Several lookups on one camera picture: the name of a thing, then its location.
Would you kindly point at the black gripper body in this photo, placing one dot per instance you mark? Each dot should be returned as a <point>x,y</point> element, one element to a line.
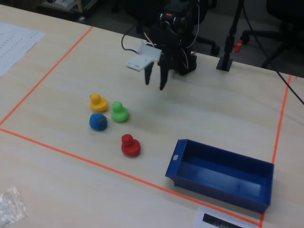
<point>165,63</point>

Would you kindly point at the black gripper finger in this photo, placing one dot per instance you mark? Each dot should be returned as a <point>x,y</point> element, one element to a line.
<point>164,73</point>
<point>148,74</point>

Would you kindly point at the blue rubber duck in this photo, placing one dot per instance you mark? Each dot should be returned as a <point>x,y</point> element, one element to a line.
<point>97,122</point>

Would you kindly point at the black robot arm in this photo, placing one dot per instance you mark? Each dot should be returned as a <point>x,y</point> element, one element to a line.
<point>187,64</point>

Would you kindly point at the green rubber duck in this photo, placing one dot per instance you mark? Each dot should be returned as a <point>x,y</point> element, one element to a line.
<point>119,114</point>

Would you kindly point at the yellow rubber duck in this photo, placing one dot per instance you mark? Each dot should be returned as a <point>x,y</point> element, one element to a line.
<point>98,104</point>

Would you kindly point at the red rubber duck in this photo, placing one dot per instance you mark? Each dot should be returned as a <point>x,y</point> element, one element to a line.
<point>130,146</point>

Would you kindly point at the blue plastic box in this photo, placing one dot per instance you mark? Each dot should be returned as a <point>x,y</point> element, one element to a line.
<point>221,175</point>

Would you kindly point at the red clamp knob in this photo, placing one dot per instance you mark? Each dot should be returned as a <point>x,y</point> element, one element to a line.
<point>238,46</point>

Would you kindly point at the short orange tape line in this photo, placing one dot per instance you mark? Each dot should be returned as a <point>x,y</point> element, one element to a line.
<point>281,118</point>
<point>47,73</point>

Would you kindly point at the long orange tape line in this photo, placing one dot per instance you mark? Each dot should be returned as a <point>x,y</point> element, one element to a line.
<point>95,163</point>

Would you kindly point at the printed white paper sheet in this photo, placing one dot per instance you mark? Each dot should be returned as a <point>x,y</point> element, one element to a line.
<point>14,45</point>

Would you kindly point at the white paper with black bar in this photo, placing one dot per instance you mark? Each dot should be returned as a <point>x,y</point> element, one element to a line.
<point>213,219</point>

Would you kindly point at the clear plastic bag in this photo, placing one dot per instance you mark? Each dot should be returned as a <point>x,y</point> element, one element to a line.
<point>10,209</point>

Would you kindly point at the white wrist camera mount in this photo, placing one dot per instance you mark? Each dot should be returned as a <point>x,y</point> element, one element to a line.
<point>142,60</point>

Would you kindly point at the black camera stand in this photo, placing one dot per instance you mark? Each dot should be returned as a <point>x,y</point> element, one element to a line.
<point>225,63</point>

